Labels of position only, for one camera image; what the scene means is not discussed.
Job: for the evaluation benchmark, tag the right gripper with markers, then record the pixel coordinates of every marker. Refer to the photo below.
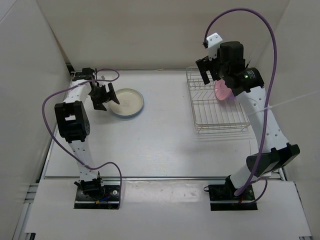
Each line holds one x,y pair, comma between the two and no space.
205,65

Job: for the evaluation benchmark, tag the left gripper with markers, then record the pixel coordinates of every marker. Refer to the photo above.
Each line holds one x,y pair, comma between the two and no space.
98,103

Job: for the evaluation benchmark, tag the cream plate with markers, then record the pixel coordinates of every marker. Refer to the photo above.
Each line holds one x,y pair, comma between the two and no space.
128,93

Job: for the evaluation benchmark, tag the blue plate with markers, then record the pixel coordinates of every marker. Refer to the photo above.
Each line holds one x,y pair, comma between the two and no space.
127,108

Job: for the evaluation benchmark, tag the pink plate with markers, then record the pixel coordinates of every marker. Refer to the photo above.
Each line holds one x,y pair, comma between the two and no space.
222,92

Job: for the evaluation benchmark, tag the purple plate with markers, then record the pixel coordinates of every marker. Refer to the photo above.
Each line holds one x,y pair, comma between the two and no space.
231,97

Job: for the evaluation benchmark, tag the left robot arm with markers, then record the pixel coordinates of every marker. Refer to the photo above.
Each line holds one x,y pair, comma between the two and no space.
74,126

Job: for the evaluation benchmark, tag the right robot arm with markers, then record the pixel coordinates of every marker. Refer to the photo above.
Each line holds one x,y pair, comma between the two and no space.
274,149

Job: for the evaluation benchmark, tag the white zip tie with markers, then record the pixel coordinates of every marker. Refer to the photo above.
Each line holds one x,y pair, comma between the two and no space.
285,102

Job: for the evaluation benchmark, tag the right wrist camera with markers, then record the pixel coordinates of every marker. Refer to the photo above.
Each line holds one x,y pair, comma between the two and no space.
212,44

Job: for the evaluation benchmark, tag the metal wire dish rack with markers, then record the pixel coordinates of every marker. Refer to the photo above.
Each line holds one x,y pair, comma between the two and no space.
211,115

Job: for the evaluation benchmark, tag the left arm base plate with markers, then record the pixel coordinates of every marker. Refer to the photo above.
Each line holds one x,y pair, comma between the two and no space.
108,198

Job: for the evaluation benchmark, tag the aluminium frame rail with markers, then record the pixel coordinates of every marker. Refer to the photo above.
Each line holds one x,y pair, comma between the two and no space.
278,175

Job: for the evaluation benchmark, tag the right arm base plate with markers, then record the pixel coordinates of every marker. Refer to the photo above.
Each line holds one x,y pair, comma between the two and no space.
220,200

